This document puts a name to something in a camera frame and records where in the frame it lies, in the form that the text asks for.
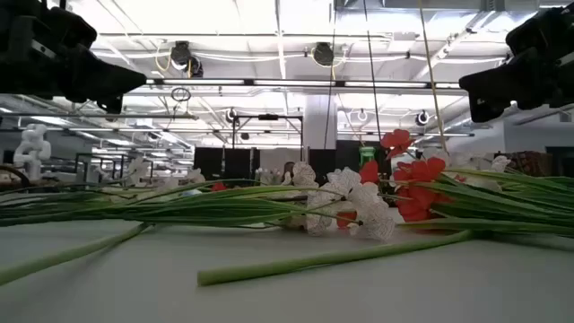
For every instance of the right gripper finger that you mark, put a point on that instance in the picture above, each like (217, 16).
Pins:
(507, 83)
(479, 114)

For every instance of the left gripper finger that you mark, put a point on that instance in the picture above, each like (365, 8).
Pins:
(111, 105)
(103, 81)

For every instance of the white artificial flower bunch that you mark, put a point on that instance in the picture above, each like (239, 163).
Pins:
(136, 169)
(372, 215)

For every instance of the red artificial flower bunch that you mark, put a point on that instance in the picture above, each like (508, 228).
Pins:
(397, 140)
(419, 204)

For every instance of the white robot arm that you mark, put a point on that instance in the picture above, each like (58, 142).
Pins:
(32, 150)

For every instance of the patterned red brown cloth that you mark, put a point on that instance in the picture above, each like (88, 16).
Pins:
(529, 163)

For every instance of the black cabinet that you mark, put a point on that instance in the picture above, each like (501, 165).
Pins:
(560, 161)

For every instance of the black partition panel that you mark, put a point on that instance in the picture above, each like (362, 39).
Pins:
(211, 163)
(347, 152)
(322, 159)

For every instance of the person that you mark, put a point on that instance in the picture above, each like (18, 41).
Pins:
(288, 169)

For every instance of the black metal gantry frame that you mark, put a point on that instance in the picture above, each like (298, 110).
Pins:
(268, 117)

